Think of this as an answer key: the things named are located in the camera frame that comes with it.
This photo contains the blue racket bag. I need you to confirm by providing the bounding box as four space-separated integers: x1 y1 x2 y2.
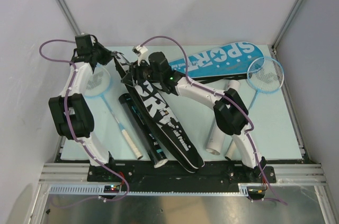
169 42 264 80

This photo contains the white shuttlecock tube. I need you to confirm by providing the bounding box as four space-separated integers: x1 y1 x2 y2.
206 80 247 155

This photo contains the right aluminium frame post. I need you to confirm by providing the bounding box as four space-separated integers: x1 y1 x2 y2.
271 0 305 51

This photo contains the white cable duct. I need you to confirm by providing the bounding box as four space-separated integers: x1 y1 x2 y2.
49 182 266 196

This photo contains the black shuttlecock tube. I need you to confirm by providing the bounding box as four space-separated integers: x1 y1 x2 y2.
118 93 168 168

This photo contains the blue racket right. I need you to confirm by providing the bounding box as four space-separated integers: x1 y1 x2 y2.
247 57 284 110

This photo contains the black racket bag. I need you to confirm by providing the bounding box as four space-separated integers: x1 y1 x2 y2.
113 53 205 174

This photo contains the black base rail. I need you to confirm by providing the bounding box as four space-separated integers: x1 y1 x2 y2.
54 159 278 193

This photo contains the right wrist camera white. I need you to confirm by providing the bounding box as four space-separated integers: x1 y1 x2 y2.
132 45 148 66

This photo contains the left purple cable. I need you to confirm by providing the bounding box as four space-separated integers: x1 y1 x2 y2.
39 39 130 209

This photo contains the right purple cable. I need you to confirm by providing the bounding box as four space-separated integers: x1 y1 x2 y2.
137 35 288 206

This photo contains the blue racket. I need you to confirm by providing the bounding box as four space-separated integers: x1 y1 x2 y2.
85 66 143 160
247 57 284 110

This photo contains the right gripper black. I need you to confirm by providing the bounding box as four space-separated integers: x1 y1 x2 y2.
122 58 163 87

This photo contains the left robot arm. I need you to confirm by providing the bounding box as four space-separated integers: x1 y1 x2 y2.
48 33 118 181

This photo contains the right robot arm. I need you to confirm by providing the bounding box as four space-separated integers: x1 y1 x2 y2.
128 52 266 182

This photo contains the blue racket left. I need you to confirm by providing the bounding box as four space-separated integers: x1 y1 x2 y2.
85 66 143 160

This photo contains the purple cable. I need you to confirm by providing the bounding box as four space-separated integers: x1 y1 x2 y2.
39 39 130 209
137 35 288 206

